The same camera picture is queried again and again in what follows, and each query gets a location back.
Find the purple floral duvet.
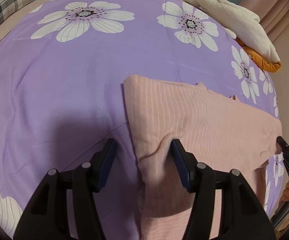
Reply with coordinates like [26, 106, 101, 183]
[0, 0, 278, 239]

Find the pink curtain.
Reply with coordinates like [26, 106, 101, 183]
[239, 0, 289, 43]

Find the pink striped knit garment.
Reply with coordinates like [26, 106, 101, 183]
[123, 75, 282, 239]

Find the white plush goose toy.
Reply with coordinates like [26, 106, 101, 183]
[183, 0, 282, 73]

